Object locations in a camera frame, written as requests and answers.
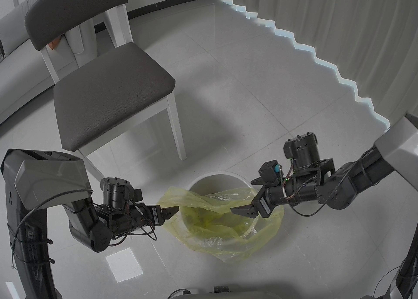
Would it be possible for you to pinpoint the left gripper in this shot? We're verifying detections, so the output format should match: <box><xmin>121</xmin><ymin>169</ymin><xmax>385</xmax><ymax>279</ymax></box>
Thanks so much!
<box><xmin>131</xmin><ymin>204</ymin><xmax>181</xmax><ymax>228</ymax></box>

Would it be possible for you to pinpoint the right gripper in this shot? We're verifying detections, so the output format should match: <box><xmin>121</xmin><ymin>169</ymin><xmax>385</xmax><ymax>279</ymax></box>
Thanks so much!
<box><xmin>230</xmin><ymin>176</ymin><xmax>296</xmax><ymax>219</ymax></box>

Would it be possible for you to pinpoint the yellow plastic bag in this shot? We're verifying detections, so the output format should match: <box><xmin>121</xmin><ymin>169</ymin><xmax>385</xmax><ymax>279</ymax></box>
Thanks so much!
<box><xmin>157</xmin><ymin>186</ymin><xmax>285</xmax><ymax>264</ymax></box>

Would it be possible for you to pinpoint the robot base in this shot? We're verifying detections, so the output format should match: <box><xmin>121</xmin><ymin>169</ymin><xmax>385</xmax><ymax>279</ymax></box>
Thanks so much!
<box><xmin>168</xmin><ymin>286</ymin><xmax>330</xmax><ymax>299</ymax></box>

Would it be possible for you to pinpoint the white trash bin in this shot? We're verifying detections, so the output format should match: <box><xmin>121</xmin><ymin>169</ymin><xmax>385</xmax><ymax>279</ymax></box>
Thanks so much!
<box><xmin>182</xmin><ymin>171</ymin><xmax>262</xmax><ymax>248</ymax></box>

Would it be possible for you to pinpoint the white chair with grey cushions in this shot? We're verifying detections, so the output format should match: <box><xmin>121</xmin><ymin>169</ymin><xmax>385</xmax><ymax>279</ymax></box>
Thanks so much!
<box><xmin>24</xmin><ymin>0</ymin><xmax>187</xmax><ymax>191</ymax></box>

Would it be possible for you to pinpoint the bed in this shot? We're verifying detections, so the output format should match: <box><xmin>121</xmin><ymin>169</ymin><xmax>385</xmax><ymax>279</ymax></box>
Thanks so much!
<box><xmin>0</xmin><ymin>35</ymin><xmax>79</xmax><ymax>126</ymax></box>

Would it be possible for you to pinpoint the white curtain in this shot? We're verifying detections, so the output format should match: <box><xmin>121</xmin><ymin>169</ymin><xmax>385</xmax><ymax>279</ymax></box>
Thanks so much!
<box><xmin>214</xmin><ymin>0</ymin><xmax>418</xmax><ymax>129</ymax></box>

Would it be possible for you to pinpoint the pale grey pillow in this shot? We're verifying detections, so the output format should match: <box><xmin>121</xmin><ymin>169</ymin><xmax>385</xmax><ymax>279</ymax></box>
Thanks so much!
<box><xmin>0</xmin><ymin>0</ymin><xmax>62</xmax><ymax>60</ymax></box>

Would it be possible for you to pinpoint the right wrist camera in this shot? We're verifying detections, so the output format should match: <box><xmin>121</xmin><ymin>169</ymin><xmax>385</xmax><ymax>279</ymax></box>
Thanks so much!
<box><xmin>259</xmin><ymin>159</ymin><xmax>282</xmax><ymax>183</ymax></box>

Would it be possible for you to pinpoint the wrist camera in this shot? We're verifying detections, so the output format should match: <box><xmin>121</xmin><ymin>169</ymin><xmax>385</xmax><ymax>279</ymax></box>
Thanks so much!
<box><xmin>130</xmin><ymin>188</ymin><xmax>145</xmax><ymax>205</ymax></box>
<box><xmin>259</xmin><ymin>159</ymin><xmax>282</xmax><ymax>183</ymax></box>

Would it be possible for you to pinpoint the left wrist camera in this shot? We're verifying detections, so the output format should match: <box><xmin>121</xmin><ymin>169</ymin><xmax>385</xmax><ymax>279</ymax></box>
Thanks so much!
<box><xmin>130</xmin><ymin>188</ymin><xmax>145</xmax><ymax>205</ymax></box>

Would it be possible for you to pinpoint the black cable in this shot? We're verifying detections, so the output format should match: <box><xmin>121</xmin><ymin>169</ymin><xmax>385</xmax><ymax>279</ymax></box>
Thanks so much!
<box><xmin>168</xmin><ymin>288</ymin><xmax>192</xmax><ymax>299</ymax></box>
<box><xmin>8</xmin><ymin>188</ymin><xmax>95</xmax><ymax>270</ymax></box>

